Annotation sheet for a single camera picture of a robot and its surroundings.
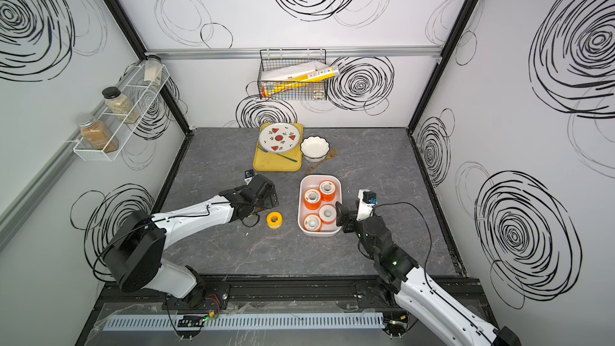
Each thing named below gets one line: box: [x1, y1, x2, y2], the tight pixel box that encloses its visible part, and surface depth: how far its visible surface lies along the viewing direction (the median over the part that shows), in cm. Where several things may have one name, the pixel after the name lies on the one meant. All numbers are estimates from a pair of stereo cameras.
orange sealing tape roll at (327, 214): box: [318, 203, 338, 226], surface depth 91 cm
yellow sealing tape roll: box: [265, 210, 285, 230], surface depth 91 cm
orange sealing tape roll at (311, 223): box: [302, 213, 322, 232], surface depth 89 cm
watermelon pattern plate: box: [258, 122, 300, 154], surface depth 118 cm
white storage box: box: [297, 174, 343, 238], surface depth 93 cm
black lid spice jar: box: [101, 86, 141, 125], surface depth 72 cm
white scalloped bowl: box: [299, 135, 331, 163], surface depth 113 cm
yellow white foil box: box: [261, 62, 341, 98], surface depth 88 cm
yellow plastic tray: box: [253, 122, 304, 172], surface depth 111 cm
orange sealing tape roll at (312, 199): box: [303, 188, 322, 211], surface depth 93 cm
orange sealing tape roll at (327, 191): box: [318, 179, 336, 202], surface depth 96 cm
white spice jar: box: [144, 54, 163, 86], surface depth 88 cm
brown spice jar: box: [77, 117, 120, 153], surface depth 65 cm
